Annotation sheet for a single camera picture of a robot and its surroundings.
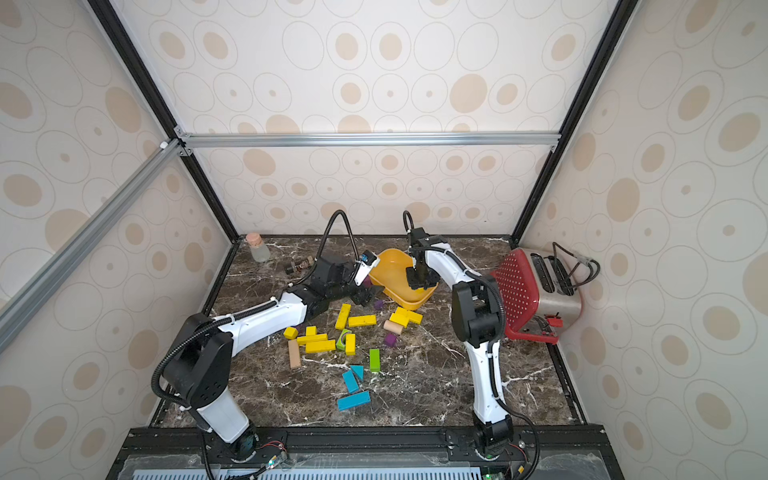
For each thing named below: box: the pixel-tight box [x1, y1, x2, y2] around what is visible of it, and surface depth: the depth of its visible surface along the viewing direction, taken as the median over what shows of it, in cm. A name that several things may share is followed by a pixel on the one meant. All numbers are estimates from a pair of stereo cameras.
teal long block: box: [337, 390, 371, 412], surface depth 82 cm
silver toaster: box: [519, 247, 582, 335], surface depth 86 cm
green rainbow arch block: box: [336, 328, 352, 351], surface depth 91 cm
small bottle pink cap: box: [246, 232, 271, 263], surface depth 108 cm
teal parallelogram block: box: [342, 370, 359, 394], surface depth 85 cm
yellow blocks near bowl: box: [389, 306, 423, 328], surface depth 99 cm
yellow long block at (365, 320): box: [348, 314, 377, 327], surface depth 97 cm
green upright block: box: [369, 348, 381, 372], surface depth 88 cm
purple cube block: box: [384, 332, 397, 347], surface depth 94 cm
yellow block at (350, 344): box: [345, 333, 357, 356], surface depth 91 cm
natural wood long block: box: [288, 339, 301, 369], surface depth 91 cm
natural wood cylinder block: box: [383, 320, 404, 335], surface depth 96 cm
